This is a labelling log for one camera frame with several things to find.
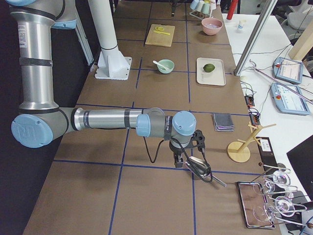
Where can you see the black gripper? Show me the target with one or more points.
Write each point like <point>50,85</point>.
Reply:
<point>176,152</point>

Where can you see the white plastic spoon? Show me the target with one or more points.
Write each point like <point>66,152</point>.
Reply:
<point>159,64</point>

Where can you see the green bowl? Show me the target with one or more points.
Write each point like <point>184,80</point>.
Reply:
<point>167,66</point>

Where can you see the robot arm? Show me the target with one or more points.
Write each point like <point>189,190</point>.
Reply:
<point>69,71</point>

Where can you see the pink bowl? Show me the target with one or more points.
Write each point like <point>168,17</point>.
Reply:
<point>210,31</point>

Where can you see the metal scoop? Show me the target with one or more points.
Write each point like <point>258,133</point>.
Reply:
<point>202,169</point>

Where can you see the grey folded cloth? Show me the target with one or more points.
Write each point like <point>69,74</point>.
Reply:
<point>223,122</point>

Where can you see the black power strip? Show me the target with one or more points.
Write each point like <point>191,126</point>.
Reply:
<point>254,114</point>

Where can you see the white rabbit tray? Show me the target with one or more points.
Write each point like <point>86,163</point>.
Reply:
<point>216,77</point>

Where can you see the green avocado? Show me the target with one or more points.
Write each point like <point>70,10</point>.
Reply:
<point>208,68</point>

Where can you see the near teach pendant tablet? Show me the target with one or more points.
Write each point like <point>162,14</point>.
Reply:
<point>287,102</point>

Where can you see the teach pendant tablet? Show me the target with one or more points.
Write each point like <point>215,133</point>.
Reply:
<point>287,102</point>
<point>288,70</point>

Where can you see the bamboo cutting board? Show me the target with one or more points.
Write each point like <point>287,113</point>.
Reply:
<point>156,39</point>

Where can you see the yellow plastic knife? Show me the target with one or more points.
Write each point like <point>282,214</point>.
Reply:
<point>161,32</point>

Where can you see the clear ice cubes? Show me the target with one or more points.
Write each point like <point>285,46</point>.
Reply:
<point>211,26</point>

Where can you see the far teach pendant tablet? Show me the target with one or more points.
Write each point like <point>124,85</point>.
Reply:
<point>288,70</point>

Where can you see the paper cup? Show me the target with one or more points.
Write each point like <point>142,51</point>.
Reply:
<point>241,25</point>

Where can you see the white cup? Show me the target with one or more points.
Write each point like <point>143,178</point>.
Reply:
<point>199,5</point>

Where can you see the light blue cup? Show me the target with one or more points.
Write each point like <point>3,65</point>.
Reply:
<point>194,4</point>

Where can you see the green cup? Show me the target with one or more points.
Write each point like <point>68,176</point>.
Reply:
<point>205,7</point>

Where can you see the red bottle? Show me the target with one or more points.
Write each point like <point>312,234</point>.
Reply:
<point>232,8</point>

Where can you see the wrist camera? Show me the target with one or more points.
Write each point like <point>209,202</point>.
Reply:
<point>198,141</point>

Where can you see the black frame tray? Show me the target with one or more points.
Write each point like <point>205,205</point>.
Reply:
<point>252,201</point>

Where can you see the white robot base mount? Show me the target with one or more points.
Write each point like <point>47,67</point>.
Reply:
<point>112,64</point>

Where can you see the white wire cup rack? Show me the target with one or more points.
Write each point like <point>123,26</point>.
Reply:
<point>199,15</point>

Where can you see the aluminium frame post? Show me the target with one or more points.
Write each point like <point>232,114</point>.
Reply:
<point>263,17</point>

